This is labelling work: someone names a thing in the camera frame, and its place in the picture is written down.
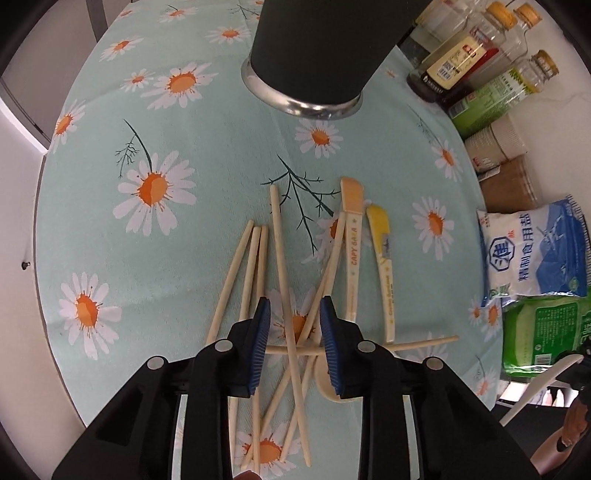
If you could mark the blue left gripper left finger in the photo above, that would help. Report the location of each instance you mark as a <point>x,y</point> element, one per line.
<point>260,327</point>

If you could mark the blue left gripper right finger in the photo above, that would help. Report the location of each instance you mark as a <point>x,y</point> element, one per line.
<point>332,334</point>

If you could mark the crosswise bamboo chopstick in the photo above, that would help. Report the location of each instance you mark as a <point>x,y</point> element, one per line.
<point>415,344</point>

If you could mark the yellow handled cartoon spoon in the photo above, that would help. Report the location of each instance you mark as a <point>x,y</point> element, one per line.
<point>381,231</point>

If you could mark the white ceramic soup spoon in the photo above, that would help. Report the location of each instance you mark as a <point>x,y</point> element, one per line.
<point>540,383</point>

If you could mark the person's right hand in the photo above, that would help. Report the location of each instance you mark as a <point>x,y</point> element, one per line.
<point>557,448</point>

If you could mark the daisy print teal tablecloth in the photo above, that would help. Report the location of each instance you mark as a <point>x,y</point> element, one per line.
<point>161,163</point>

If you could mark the green sugar bag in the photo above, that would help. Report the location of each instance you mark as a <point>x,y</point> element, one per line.
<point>538,331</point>

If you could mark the brown spice jar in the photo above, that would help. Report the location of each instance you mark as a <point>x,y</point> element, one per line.
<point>509,187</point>

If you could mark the white blue salt bag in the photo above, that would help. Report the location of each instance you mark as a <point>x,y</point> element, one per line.
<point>533,253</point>

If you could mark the white lidded spice jar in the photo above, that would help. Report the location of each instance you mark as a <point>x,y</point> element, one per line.
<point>495,144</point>

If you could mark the dark soy sauce bottle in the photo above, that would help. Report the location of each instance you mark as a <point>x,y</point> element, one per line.
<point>443,69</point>

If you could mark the black cylindrical utensil holder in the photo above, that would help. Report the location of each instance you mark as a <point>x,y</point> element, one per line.
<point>312,59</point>

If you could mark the green label vinegar bottle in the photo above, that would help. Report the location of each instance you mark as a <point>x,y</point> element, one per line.
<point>498,96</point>

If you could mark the yellow cap clear bottle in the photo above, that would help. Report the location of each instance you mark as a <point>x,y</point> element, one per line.
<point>516,38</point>

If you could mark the orange handled capybara spoon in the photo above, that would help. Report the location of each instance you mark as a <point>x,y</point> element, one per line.
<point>352,205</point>

